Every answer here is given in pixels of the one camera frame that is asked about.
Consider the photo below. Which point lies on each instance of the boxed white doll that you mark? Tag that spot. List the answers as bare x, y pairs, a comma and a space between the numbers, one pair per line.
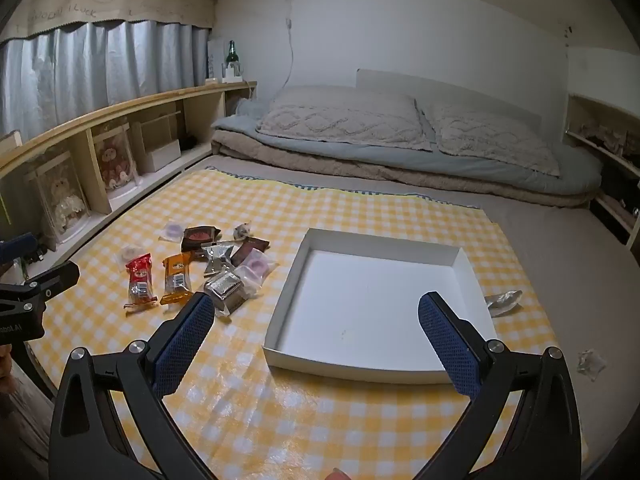
62, 200

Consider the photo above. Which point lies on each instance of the white cardboard box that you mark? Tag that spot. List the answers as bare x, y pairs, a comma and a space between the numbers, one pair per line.
360, 300

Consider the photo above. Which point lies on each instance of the white side shelf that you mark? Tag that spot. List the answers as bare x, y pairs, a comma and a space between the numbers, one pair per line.
575, 115

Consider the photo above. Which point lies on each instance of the crumpled clear wrapper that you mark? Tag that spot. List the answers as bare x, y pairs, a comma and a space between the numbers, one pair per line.
590, 361

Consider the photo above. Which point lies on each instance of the orange snack packet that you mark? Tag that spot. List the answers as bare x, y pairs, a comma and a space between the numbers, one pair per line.
176, 277

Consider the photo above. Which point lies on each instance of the small clear candy packet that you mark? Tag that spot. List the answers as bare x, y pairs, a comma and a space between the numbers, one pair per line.
242, 230

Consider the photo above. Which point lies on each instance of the boxed red doll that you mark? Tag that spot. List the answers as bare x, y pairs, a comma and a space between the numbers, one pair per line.
115, 160

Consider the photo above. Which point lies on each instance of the brown snack packet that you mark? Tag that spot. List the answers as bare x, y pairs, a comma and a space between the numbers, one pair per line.
252, 246

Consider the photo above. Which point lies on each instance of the clear wafer packet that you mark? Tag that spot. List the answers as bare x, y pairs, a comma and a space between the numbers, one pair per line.
227, 291

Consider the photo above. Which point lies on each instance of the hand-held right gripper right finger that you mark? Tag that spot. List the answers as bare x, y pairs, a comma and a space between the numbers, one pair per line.
450, 345

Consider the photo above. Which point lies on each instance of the red snack packet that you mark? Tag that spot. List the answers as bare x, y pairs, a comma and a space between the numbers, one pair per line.
141, 280

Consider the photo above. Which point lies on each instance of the green glass bottle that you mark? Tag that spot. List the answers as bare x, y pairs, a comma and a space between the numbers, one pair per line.
232, 55

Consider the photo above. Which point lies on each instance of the small white box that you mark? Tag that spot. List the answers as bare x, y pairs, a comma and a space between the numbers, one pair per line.
233, 74

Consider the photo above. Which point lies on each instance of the beige textured pillow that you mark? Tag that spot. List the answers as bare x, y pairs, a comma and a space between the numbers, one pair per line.
340, 117
495, 140

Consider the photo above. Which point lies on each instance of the beige quilted blanket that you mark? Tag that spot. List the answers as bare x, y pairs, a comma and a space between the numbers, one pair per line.
350, 165

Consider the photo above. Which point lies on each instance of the wooden bedside shelf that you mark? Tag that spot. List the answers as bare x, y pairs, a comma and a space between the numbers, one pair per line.
80, 120

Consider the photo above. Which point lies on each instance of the yellow checkered mat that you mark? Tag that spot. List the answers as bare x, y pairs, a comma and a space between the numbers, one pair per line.
280, 420

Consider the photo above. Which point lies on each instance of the grey curtain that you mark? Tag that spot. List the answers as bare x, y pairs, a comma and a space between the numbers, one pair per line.
75, 70

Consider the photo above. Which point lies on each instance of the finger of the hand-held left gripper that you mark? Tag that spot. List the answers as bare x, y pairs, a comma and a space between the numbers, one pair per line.
52, 277
15, 249

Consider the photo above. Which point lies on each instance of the dark mooncake packet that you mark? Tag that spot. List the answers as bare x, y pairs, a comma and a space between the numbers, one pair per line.
197, 237

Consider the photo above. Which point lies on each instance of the silver snack packet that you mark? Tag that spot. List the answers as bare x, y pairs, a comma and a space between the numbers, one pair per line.
217, 257

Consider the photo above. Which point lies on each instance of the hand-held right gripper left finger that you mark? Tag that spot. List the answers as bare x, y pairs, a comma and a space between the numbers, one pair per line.
185, 340

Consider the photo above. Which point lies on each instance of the crumpled silver wrapper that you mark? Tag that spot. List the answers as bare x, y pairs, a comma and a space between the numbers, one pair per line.
502, 302

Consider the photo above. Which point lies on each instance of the white wooden organizer box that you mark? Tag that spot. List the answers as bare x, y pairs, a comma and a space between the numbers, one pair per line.
160, 155

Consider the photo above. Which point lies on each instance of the person's left hand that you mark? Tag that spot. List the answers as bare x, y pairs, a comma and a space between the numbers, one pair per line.
4, 366

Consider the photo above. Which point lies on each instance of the blue-grey duvet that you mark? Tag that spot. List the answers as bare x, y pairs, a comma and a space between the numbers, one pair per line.
570, 170

